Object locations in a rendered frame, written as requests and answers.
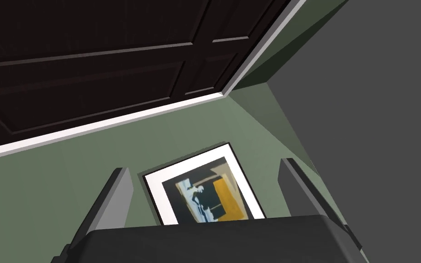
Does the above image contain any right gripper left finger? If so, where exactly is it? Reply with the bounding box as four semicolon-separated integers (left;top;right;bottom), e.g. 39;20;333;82
72;167;134;242

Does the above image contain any dark brown panelled door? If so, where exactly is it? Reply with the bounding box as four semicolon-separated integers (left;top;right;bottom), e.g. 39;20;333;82
0;0;292;151

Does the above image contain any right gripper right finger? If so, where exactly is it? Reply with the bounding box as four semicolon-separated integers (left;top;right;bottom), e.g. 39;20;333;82
277;158;350;226

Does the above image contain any white framed abstract picture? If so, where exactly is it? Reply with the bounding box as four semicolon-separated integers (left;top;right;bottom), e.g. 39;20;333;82
142;142;267;226

